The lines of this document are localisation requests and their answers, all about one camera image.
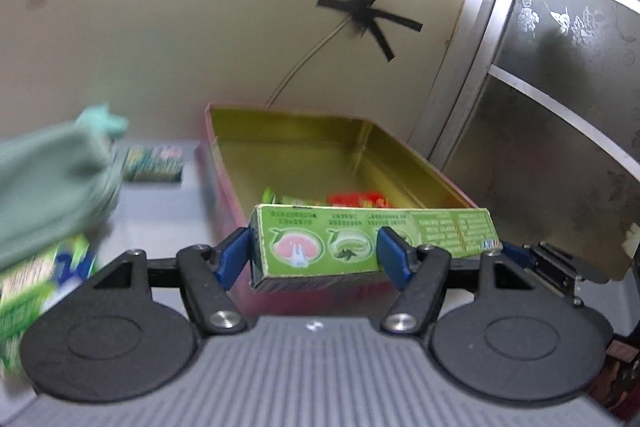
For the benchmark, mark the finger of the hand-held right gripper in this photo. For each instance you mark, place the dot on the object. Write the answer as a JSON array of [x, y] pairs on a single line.
[[550, 267]]

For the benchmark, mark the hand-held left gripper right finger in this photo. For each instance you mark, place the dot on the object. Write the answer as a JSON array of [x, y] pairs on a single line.
[[392, 252]]

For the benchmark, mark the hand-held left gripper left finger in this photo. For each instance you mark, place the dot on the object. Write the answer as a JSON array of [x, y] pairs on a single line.
[[232, 254]]

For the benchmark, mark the green carton box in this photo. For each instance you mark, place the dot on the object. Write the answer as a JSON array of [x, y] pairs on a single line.
[[320, 227]]

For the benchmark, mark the green patterned tissue pack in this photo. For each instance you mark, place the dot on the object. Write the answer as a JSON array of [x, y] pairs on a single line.
[[152, 163]]

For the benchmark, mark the pink tin box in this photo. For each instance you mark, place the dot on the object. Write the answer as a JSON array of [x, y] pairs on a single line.
[[300, 147]]

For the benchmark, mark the red snack packet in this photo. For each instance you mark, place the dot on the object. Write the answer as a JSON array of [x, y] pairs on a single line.
[[357, 199]]

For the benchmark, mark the striped blue bedsheet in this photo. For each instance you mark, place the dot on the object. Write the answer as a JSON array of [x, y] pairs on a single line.
[[150, 217]]

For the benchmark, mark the frosted glass cabinet door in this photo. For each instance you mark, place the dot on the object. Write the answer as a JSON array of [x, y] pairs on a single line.
[[550, 107]]

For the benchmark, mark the teal plush toy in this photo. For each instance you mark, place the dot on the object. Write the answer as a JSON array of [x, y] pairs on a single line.
[[45, 187]]

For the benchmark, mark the green and white packet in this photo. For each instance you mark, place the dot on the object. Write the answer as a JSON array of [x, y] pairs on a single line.
[[30, 287]]

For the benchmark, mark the black tape cross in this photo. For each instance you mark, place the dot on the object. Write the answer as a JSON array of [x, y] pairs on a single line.
[[367, 9]]

